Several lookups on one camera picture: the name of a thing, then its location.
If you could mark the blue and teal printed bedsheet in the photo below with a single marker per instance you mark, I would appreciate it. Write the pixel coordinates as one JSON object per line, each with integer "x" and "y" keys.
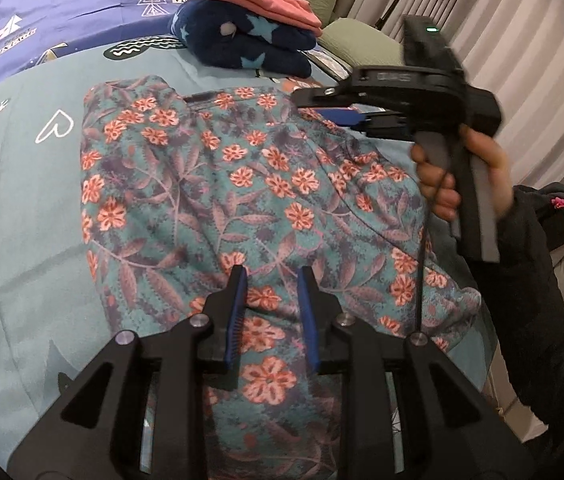
{"x": 27, "y": 185}

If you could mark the grey pleated curtain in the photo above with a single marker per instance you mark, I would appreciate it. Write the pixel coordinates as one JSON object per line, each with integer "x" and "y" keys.
{"x": 521, "y": 35}

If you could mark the navy star-print garment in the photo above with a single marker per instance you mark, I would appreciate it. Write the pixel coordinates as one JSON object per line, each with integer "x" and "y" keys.
{"x": 232, "y": 45}

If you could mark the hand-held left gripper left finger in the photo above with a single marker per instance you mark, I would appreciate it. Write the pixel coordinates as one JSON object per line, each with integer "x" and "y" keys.
{"x": 234, "y": 320}

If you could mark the teal floral pants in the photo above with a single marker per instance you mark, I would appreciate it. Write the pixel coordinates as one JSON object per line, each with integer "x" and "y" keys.
{"x": 242, "y": 200}

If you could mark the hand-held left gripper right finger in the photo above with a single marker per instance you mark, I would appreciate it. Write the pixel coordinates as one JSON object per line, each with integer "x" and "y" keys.
{"x": 309, "y": 320}

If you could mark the pink folded garment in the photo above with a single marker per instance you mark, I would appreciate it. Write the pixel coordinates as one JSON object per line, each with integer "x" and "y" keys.
{"x": 262, "y": 2}

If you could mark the person's right forearm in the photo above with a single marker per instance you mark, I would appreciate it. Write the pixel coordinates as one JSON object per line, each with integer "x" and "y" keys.
{"x": 541, "y": 335}

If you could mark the person's right hand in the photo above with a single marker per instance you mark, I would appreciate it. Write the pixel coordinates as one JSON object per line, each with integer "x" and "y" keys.
{"x": 441, "y": 185}

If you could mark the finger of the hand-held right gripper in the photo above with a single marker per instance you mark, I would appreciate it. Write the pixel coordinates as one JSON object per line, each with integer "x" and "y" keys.
{"x": 322, "y": 96}
{"x": 341, "y": 117}

